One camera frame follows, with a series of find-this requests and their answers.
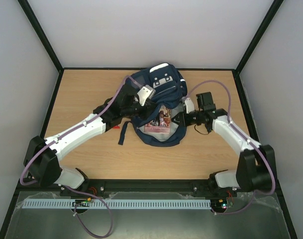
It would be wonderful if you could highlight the purple illustrated book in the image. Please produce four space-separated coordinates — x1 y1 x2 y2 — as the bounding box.
144 106 171 134

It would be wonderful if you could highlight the navy blue backpack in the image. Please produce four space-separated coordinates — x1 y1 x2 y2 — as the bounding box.
118 62 188 147

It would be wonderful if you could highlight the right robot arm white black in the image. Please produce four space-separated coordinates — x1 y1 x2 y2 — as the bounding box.
172 92 276 195

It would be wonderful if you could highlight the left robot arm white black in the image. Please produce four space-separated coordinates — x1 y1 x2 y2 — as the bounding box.
19 84 156 189

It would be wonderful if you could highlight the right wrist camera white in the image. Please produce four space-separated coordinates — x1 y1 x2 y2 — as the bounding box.
182 98 195 114

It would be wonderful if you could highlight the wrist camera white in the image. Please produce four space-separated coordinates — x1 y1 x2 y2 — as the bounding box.
136 85 156 106
182 98 195 114

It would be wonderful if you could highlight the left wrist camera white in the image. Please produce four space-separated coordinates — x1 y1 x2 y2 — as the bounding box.
136 85 156 106

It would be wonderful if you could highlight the black aluminium frame rail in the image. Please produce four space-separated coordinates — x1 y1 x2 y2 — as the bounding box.
16 178 281 197

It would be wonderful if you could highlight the light blue cable duct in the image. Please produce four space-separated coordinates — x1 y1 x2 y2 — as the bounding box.
22 199 211 210

